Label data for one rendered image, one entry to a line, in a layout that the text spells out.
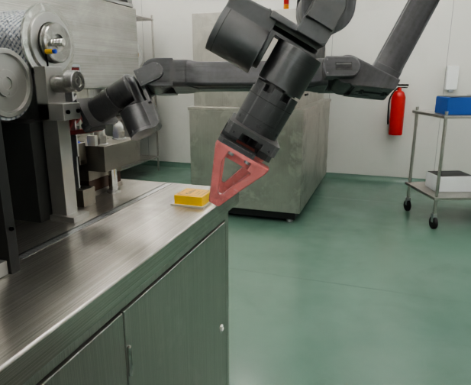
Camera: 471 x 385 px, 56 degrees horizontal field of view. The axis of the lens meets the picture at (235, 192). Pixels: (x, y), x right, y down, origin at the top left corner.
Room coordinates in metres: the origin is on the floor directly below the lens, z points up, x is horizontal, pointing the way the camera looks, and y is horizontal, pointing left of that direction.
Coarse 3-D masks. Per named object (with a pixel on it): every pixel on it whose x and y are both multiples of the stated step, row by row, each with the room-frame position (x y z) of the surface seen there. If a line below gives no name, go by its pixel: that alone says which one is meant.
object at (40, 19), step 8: (40, 16) 0.90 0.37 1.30; (48, 16) 0.92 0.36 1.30; (56, 16) 0.95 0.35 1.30; (32, 24) 0.88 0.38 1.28; (40, 24) 0.90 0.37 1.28; (64, 24) 0.97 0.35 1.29; (32, 32) 0.88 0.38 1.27; (32, 40) 0.88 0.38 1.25; (32, 48) 0.88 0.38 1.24; (40, 56) 0.89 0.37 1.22; (40, 64) 0.89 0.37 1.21; (56, 64) 0.93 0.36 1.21; (64, 64) 0.96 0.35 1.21; (32, 72) 0.93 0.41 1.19
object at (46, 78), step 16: (48, 80) 0.87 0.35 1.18; (48, 96) 0.86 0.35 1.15; (64, 96) 0.91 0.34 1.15; (48, 112) 0.86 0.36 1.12; (64, 112) 0.85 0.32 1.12; (48, 128) 0.87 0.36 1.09; (64, 128) 0.88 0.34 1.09; (48, 144) 0.88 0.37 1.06; (64, 144) 0.88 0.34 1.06; (48, 160) 0.88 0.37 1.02; (64, 160) 0.88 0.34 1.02; (48, 176) 0.88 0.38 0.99; (64, 176) 0.87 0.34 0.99; (64, 192) 0.87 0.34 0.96; (64, 208) 0.87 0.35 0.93
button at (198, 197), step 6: (180, 192) 1.00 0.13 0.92; (186, 192) 1.00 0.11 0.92; (192, 192) 1.00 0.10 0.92; (198, 192) 1.00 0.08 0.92; (204, 192) 1.00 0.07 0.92; (174, 198) 0.99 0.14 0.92; (180, 198) 0.98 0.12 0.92; (186, 198) 0.98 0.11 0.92; (192, 198) 0.97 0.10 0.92; (198, 198) 0.97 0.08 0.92; (204, 198) 0.98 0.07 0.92; (186, 204) 0.98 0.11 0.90; (192, 204) 0.97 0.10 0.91; (198, 204) 0.97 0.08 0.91; (204, 204) 0.98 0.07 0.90
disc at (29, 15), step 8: (32, 8) 0.89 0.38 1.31; (40, 8) 0.91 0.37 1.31; (48, 8) 0.93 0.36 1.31; (56, 8) 0.96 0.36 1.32; (24, 16) 0.87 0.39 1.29; (32, 16) 0.89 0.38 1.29; (24, 24) 0.87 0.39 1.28; (24, 32) 0.87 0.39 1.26; (24, 40) 0.87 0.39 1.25; (72, 40) 0.99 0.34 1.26; (24, 48) 0.86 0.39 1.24; (72, 48) 0.99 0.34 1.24; (24, 56) 0.87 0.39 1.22; (32, 56) 0.88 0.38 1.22; (72, 56) 0.99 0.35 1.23; (32, 64) 0.88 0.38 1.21; (72, 64) 0.99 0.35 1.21; (64, 72) 0.96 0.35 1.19
